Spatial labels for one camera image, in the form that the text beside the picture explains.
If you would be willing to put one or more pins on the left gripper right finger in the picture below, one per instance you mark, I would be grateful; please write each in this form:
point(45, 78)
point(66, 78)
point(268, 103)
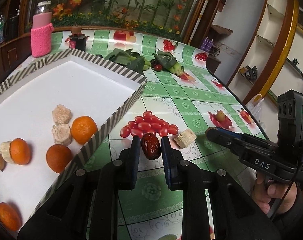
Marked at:
point(171, 161)

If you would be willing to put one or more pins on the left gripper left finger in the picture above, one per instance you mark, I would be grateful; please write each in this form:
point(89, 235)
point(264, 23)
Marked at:
point(129, 167)

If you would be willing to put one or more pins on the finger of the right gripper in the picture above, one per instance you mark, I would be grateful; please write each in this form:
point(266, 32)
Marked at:
point(228, 139)
point(229, 134)

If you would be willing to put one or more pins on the dried red date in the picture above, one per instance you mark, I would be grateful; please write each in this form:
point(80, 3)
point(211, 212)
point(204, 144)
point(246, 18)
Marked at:
point(151, 146)

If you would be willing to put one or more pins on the orange mandarin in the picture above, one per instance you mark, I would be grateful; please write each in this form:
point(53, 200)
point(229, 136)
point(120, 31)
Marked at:
point(9, 217)
point(20, 151)
point(57, 157)
point(83, 128)

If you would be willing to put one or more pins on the green tablecloth with fruits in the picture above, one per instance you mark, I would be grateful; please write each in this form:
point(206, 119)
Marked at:
point(151, 210)

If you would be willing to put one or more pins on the person's right hand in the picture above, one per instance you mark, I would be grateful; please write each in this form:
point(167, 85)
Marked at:
point(262, 195)

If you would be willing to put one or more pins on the right green leafy vegetable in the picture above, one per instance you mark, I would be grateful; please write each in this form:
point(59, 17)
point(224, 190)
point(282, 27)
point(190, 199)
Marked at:
point(169, 62)

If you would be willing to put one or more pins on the green leafy vegetable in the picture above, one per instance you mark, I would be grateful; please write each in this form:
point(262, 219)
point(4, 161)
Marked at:
point(169, 62)
point(131, 60)

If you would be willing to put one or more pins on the white striped cardboard tray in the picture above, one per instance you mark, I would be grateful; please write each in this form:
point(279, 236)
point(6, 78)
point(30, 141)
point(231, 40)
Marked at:
point(87, 85)

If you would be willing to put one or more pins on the dark red cherry tomato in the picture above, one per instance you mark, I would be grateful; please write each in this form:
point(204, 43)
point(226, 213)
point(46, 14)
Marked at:
point(158, 67)

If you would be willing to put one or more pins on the purple spray cans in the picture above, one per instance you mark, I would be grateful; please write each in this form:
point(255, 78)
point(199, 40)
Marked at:
point(207, 44)

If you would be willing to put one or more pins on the left green leafy vegetable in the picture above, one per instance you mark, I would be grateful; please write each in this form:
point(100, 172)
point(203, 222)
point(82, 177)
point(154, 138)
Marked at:
point(131, 60)

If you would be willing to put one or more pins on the small dark jar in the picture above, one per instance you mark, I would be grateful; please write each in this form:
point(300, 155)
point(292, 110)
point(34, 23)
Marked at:
point(77, 40)

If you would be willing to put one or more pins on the pink knitted sleeve bottle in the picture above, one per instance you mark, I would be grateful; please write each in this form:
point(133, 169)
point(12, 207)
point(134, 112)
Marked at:
point(41, 32)

